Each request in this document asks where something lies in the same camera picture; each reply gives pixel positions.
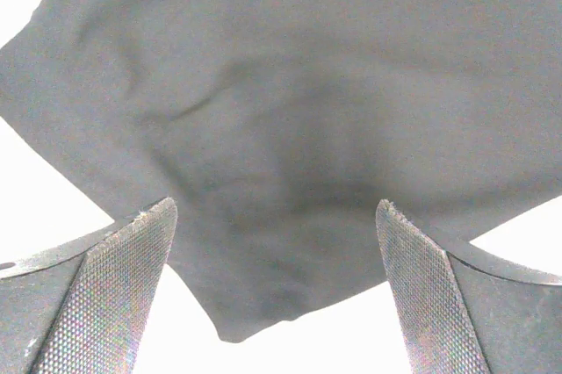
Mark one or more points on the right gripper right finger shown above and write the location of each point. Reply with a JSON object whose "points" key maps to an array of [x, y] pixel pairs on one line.
{"points": [[464, 310]]}

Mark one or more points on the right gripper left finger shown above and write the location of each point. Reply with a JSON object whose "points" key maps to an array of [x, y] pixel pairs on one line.
{"points": [[82, 306]]}

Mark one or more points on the black skirt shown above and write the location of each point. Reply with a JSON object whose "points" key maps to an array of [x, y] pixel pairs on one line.
{"points": [[278, 126]]}

